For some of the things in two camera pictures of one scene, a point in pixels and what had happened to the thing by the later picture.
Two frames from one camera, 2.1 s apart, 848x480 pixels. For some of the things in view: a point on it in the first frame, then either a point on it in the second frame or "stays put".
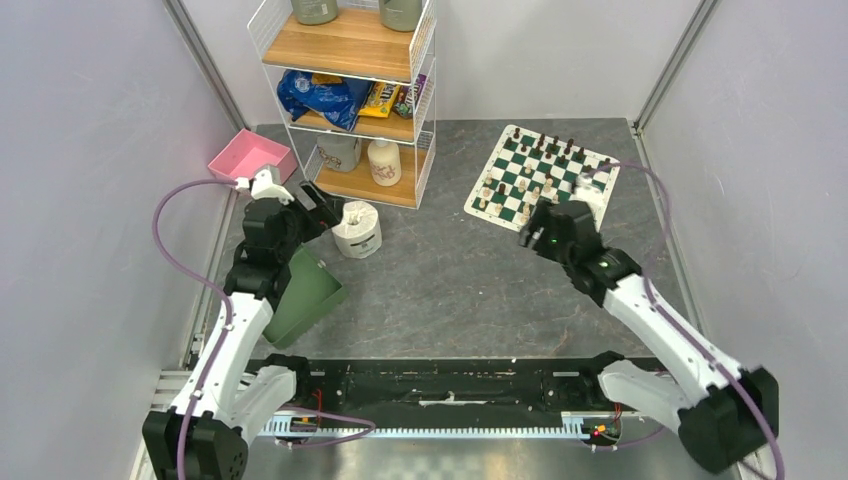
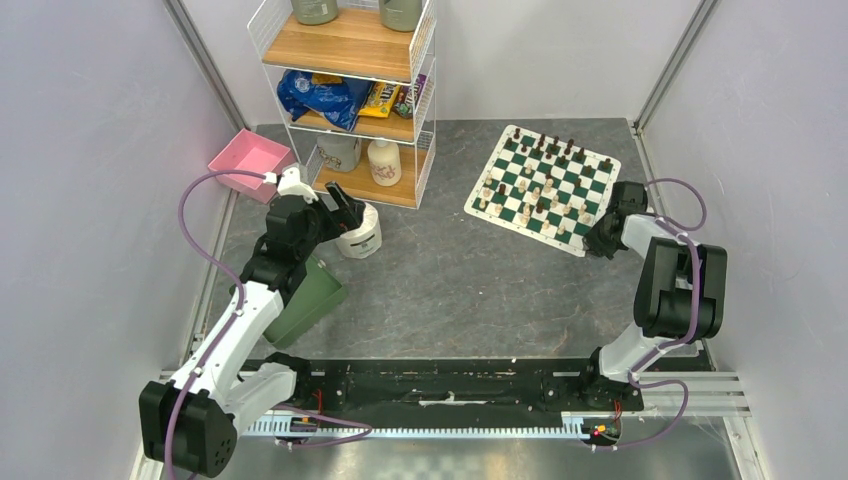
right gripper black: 541,216 → 593,244
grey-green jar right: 400,15 stays put
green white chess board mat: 526,170 stays put
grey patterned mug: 340,153 stays put
